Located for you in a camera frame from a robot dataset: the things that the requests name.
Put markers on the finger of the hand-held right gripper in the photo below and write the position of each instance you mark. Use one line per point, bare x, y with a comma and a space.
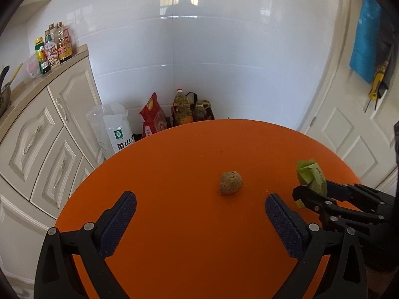
308, 196
339, 190

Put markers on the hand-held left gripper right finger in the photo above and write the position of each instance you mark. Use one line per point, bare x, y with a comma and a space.
282, 224

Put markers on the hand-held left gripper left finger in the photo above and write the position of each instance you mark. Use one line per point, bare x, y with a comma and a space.
120, 221

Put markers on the green wrapper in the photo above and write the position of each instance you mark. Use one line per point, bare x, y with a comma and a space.
310, 174

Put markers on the brown lump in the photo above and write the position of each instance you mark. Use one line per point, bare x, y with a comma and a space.
231, 183

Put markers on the white panel door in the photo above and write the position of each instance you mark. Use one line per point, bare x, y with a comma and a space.
346, 124

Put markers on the orange round table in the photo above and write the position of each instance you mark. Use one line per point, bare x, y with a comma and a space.
193, 218

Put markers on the door hinge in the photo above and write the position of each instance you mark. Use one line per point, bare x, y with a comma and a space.
311, 121

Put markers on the white plastic sack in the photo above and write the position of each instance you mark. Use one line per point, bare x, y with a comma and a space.
115, 130

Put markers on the red food bag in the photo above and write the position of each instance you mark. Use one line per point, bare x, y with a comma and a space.
152, 115

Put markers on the cream kitchen base cabinet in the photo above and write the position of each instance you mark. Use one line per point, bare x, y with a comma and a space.
46, 130

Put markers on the yellow cooking oil bottle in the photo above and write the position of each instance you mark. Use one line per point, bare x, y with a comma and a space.
182, 107

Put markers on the dark oil bottle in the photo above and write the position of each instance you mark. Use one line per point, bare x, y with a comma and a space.
202, 111

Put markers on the box of oil bottles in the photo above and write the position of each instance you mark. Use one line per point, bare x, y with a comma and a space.
192, 99

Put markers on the grey apron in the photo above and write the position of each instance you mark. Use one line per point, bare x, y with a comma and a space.
385, 46

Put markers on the blue apron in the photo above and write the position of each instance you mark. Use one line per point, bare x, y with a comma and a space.
364, 37

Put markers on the steel wok with lid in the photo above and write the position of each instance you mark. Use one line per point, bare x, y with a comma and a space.
4, 92

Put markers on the pink plastic container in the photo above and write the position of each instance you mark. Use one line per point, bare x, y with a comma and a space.
32, 67

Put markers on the red label sauce bottle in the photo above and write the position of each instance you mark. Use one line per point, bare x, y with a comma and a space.
52, 55

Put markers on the green bottle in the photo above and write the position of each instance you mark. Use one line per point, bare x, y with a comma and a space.
41, 57

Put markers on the clear tall bottle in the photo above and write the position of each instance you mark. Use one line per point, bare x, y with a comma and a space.
51, 32

